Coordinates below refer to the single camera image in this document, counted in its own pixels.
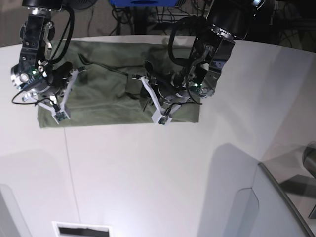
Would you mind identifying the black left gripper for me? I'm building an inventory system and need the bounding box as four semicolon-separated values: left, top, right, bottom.
144;60;188;105

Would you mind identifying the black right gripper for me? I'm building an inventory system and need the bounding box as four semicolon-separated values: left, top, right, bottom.
46;61;73;96

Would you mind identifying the green t-shirt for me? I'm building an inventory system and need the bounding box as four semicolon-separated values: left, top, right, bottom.
37;40;201;128

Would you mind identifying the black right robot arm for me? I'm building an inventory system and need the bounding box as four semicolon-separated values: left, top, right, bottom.
11;0;75;97

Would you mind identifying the white power strip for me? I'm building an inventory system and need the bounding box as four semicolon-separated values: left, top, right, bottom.
147;12;201;23

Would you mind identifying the blue box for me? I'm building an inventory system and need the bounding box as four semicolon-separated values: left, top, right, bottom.
110;0;178;7

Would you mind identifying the grey metal stand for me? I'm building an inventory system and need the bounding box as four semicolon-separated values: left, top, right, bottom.
259;141;316;237

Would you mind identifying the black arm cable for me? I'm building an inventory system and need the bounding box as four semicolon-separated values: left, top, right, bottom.
167;16;210;72
11;4;76;107

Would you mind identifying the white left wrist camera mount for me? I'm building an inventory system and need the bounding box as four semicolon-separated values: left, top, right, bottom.
132;74;194;125

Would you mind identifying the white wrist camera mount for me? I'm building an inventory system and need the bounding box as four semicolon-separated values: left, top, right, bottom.
132;74;194;125
22;67;86;124

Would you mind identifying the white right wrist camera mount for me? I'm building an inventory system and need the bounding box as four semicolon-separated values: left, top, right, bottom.
22;67;86;124

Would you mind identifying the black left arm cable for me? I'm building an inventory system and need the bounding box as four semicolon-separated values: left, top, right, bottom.
167;16;210;72

